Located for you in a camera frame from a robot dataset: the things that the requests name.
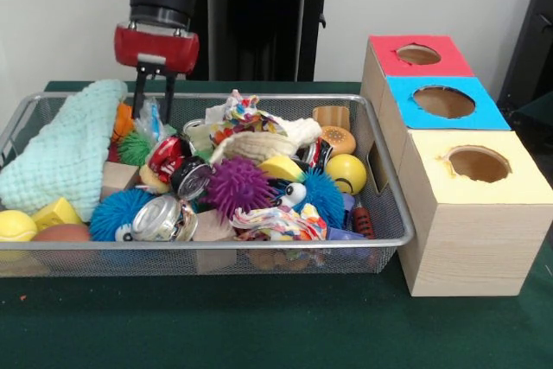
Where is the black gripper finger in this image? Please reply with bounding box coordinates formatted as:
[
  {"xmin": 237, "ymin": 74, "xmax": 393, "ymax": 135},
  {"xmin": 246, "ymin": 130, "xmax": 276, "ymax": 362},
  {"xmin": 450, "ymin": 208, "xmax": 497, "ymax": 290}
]
[
  {"xmin": 160, "ymin": 73, "xmax": 178, "ymax": 126},
  {"xmin": 130, "ymin": 66, "xmax": 150, "ymax": 119}
]

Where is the wooden box with three holes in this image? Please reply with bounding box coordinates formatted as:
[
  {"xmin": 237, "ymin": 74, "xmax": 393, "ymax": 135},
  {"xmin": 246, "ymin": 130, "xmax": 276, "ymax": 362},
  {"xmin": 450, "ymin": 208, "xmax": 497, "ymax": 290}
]
[{"xmin": 359, "ymin": 35, "xmax": 553, "ymax": 299}]

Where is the silver mesh bin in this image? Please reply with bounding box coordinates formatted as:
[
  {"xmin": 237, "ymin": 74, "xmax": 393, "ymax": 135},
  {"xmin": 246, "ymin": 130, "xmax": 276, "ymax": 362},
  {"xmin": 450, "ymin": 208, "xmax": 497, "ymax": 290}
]
[{"xmin": 0, "ymin": 92, "xmax": 416, "ymax": 277}]

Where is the crushed red drink can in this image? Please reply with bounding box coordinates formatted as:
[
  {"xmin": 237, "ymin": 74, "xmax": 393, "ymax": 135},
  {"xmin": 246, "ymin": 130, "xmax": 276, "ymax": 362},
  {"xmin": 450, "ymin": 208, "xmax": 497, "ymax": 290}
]
[{"xmin": 148, "ymin": 136, "xmax": 191, "ymax": 184}]

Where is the cream waffle cloth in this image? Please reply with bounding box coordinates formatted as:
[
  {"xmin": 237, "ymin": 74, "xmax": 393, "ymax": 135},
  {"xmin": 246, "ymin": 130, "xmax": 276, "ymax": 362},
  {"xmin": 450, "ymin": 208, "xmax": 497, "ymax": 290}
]
[{"xmin": 209, "ymin": 117, "xmax": 323, "ymax": 167}]

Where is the purple spiky ball toy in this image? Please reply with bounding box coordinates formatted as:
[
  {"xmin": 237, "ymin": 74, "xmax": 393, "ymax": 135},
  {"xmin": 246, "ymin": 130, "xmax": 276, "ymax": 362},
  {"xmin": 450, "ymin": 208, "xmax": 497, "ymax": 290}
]
[{"xmin": 200, "ymin": 156, "xmax": 277, "ymax": 224}]

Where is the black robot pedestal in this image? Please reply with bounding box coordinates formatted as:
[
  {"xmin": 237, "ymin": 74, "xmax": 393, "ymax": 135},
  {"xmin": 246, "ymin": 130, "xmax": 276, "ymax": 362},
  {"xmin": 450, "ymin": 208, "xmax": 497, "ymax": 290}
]
[{"xmin": 189, "ymin": 0, "xmax": 349, "ymax": 82}]

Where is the blue spiky ball with eyes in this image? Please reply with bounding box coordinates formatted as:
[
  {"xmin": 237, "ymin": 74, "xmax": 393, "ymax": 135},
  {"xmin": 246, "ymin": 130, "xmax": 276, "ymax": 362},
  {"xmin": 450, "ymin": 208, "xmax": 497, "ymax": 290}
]
[{"xmin": 89, "ymin": 189, "xmax": 156, "ymax": 243}]

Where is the yellow plastic ball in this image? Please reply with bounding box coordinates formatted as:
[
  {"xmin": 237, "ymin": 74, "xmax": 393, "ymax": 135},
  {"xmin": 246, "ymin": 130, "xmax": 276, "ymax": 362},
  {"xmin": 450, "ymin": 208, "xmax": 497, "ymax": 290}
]
[{"xmin": 324, "ymin": 153, "xmax": 368, "ymax": 196}]

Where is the dark green table cloth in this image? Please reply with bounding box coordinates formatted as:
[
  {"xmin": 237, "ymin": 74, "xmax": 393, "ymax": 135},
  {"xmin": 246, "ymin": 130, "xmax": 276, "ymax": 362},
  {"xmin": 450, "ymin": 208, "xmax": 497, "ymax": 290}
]
[
  {"xmin": 0, "ymin": 79, "xmax": 553, "ymax": 369},
  {"xmin": 513, "ymin": 92, "xmax": 553, "ymax": 128}
]

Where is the mint waffle cloth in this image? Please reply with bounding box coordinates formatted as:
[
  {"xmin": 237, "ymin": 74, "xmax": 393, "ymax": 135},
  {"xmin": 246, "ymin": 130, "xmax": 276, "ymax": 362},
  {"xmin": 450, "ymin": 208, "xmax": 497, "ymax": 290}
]
[{"xmin": 0, "ymin": 79, "xmax": 130, "ymax": 223}]

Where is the green spiky ball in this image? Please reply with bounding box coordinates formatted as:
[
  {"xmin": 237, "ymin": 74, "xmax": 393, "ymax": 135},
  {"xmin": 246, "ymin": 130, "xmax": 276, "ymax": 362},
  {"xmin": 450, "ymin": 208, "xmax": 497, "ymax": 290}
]
[{"xmin": 117, "ymin": 130, "xmax": 156, "ymax": 167}]

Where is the clear plastic packet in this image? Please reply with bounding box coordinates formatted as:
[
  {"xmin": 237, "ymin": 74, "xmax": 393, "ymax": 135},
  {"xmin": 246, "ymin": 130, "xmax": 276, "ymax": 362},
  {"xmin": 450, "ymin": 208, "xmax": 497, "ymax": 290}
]
[{"xmin": 133, "ymin": 98, "xmax": 168, "ymax": 141}]

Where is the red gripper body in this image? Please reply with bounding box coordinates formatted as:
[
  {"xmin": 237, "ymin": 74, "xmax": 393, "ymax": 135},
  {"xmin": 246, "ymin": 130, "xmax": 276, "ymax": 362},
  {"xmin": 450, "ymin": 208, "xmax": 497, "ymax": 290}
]
[{"xmin": 113, "ymin": 22, "xmax": 201, "ymax": 76}]

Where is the toy burger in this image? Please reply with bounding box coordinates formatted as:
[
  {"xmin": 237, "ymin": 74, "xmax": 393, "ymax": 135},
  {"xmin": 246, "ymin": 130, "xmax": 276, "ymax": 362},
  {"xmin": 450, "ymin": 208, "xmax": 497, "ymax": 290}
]
[{"xmin": 319, "ymin": 125, "xmax": 358, "ymax": 156}]

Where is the silver drink can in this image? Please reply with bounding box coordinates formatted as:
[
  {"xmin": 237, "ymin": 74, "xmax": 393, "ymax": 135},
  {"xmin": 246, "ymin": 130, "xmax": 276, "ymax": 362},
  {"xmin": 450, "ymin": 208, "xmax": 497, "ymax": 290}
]
[{"xmin": 130, "ymin": 194, "xmax": 199, "ymax": 243}]

